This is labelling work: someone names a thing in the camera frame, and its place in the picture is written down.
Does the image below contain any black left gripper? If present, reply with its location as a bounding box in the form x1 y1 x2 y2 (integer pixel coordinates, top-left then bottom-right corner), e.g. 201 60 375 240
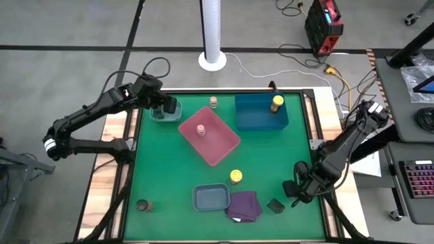
142 77 178 120

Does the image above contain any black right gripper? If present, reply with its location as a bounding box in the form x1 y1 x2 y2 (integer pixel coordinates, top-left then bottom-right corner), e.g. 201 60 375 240
282 167 327 209

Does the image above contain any dark spice container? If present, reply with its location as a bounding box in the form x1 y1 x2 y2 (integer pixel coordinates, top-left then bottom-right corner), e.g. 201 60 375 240
266 198 286 215

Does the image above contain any small teal plastic bin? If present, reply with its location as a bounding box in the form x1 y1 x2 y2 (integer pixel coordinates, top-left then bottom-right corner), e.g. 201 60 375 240
149 100 183 123

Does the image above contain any purple cloth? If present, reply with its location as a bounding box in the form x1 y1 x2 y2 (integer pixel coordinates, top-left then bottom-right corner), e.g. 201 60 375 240
224 190 264 224

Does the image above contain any light wooden side board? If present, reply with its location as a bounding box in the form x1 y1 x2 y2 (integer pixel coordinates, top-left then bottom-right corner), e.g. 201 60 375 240
77 110 140 241
303 86 370 240

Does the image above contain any pink plastic bin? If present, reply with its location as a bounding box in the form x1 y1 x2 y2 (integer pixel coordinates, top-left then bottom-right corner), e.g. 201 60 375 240
178 106 241 167

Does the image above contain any white paper sheet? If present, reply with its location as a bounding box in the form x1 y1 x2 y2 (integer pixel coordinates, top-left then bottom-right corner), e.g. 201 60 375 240
349 150 383 178

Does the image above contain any slate blue plastic bin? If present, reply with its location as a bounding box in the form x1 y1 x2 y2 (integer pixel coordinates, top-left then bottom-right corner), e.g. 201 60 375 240
191 182 231 212

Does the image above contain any white pole round base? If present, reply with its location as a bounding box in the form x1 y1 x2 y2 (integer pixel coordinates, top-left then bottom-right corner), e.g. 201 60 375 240
198 0 228 73

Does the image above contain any deep blue plastic bin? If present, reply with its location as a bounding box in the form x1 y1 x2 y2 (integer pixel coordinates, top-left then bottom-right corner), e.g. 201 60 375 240
234 91 290 132

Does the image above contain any black flat bar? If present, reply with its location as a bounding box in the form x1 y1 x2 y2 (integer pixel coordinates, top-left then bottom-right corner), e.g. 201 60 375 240
348 124 401 164

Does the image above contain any grey keyboard desk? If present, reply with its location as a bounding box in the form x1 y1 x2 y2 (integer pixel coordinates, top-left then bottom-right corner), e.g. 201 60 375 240
386 140 434 226

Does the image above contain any backlit black keyboard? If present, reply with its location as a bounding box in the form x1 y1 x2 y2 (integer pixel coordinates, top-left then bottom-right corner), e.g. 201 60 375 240
399 159 434 200

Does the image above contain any clear plastic bag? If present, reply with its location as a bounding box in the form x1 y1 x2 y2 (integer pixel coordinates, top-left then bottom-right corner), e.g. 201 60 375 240
399 53 434 104

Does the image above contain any red black equipment case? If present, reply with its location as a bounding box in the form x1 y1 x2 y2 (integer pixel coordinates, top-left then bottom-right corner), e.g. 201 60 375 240
304 0 344 57

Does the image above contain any monitor with blue screen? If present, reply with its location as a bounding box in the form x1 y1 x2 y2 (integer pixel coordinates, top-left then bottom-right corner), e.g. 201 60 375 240
412 75 434 95

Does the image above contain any black monitor pole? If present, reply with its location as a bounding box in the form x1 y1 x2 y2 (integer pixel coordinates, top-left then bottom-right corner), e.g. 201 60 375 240
386 20 434 69

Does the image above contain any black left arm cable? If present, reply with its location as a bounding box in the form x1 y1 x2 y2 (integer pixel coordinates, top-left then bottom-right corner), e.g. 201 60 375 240
100 56 172 94

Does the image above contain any grey metal bracket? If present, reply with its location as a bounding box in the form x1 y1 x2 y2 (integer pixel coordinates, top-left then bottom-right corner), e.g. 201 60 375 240
309 138 327 151

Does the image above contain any yellow extension cable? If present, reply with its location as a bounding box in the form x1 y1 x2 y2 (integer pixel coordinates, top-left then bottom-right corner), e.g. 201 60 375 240
323 65 353 113

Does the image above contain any black floor cable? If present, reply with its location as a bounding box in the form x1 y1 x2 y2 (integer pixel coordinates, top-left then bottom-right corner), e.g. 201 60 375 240
275 0 306 18
277 43 332 69

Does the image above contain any grey metal frame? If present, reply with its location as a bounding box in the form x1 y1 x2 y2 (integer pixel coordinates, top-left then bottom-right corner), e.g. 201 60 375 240
0 135 56 244

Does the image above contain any black cable coil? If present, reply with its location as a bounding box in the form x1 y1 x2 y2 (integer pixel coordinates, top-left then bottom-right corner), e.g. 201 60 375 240
416 106 434 134

